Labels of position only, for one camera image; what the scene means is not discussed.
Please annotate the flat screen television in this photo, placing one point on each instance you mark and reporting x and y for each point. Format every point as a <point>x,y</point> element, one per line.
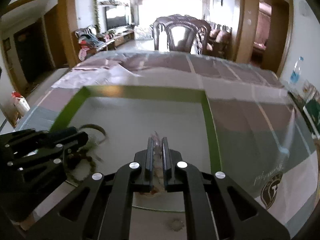
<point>116,16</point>

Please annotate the green cardboard box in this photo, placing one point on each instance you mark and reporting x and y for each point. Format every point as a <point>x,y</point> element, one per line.
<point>131,114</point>

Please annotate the brown sofa with cushions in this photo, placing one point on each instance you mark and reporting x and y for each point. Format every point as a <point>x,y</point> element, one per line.
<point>219,38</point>

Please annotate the dark wooden chair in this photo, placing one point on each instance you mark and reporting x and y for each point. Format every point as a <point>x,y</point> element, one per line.
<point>183,33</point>

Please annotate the wooden tv cabinet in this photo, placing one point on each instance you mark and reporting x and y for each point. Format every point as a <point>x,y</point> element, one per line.
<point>120,39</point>

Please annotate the hanging green vine garland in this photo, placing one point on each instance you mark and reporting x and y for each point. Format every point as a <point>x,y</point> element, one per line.
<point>96,15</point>

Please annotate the pile of clothes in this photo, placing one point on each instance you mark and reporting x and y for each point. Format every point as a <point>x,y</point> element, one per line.
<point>90,42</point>

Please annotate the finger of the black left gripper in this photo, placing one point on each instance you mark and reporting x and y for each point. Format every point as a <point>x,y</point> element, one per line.
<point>70,142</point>
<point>31,136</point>

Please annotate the red white bag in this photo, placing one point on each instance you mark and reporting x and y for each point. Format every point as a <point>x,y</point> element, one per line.
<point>20,103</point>

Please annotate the plaid bedsheet table cover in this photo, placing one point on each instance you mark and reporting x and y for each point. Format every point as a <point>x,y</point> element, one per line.
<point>263,140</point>

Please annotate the clear plastic water bottle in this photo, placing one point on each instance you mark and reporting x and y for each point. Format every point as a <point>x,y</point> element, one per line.
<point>296,72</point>

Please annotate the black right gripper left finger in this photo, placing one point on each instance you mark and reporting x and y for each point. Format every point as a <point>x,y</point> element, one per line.
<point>100,208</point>

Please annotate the silver metal bangle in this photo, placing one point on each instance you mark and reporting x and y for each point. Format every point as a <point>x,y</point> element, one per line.
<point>96,134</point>

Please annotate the green packaged box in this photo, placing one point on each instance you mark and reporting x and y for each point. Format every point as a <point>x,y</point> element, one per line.
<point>311,109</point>

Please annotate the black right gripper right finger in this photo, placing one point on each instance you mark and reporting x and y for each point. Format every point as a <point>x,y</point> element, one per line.
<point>215,206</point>

